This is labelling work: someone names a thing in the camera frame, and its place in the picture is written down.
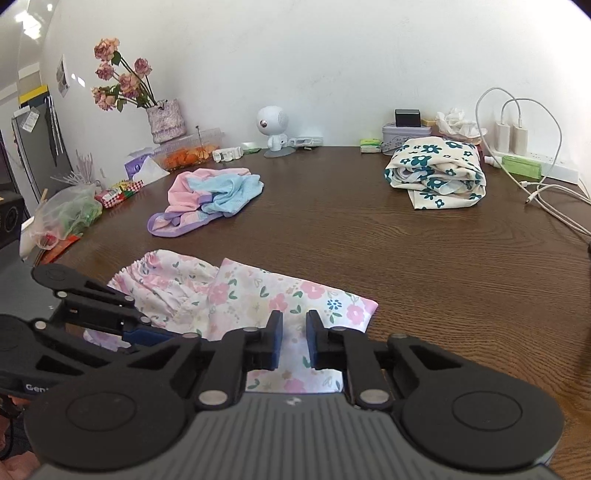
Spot pink floral dress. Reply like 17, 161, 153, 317
108, 250, 378, 394

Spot plastic bag with vegetables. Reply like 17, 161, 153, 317
29, 184, 102, 250

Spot red checkered snack pack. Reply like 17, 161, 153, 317
94, 180, 143, 209

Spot purple tissue box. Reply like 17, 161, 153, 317
124, 147, 169, 186

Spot pink blue purple garment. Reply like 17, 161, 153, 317
146, 168, 264, 238

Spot clear box orange snacks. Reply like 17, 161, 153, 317
152, 128, 223, 171

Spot lavender knitted vase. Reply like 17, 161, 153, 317
146, 99, 186, 145

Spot folded teal floral cloth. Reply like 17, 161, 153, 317
384, 136, 487, 210

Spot green tissue pack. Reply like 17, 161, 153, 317
360, 138, 382, 154

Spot dried pink rose bouquet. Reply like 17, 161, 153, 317
91, 38, 158, 112

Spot white small device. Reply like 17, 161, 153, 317
287, 136, 324, 150

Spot lavender tin box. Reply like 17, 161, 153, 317
381, 123, 432, 155

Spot white round robot toy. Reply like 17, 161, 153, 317
256, 106, 296, 158

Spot black charger block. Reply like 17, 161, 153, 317
394, 108, 422, 128

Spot crumpled white tissue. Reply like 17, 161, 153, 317
435, 108, 480, 141

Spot green power bank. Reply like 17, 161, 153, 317
502, 155, 542, 180

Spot white power adapter left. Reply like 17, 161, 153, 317
495, 121, 511, 153

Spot white power adapter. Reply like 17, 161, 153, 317
495, 121, 511, 153
511, 124, 529, 156

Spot white power adapter right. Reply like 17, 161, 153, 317
511, 124, 529, 156

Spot white power strip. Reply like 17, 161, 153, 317
493, 151, 579, 185

